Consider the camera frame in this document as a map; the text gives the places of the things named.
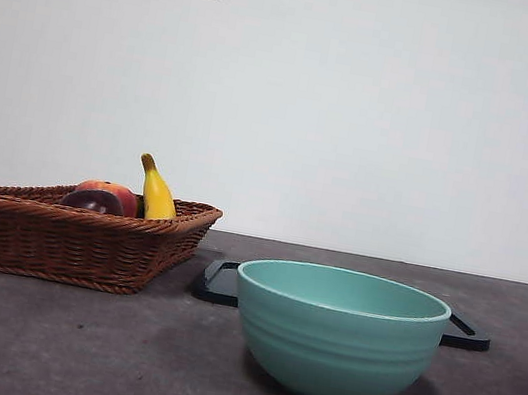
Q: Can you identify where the brown wicker basket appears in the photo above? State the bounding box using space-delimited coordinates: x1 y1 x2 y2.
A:
0 169 224 308

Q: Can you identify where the dark red plum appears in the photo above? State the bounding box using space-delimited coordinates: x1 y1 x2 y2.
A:
58 183 129 218

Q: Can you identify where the yellow banana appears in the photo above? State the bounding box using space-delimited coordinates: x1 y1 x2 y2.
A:
131 152 187 225

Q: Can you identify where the dark rectangular tray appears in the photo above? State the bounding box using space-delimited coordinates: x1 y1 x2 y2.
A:
189 255 498 354

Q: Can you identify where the teal ribbed bowl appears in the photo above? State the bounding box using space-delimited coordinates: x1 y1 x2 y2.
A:
217 250 457 395

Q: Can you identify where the red yellow apple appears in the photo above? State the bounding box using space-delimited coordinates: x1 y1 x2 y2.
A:
72 175 143 219

